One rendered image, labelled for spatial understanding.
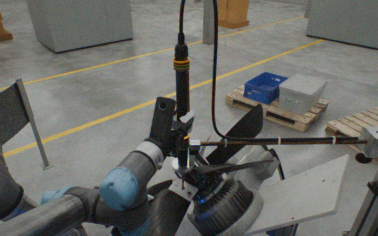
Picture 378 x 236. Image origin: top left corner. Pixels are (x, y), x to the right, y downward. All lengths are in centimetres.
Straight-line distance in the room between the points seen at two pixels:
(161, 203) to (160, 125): 35
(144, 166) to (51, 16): 626
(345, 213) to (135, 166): 240
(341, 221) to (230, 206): 183
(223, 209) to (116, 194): 49
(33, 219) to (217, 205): 60
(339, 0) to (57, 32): 657
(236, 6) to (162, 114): 826
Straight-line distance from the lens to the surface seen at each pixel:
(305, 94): 359
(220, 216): 98
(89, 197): 68
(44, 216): 57
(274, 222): 90
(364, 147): 104
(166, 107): 65
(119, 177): 56
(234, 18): 887
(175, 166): 89
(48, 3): 671
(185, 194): 97
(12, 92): 276
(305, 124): 363
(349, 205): 290
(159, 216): 91
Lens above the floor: 189
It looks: 30 degrees down
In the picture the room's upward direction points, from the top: straight up
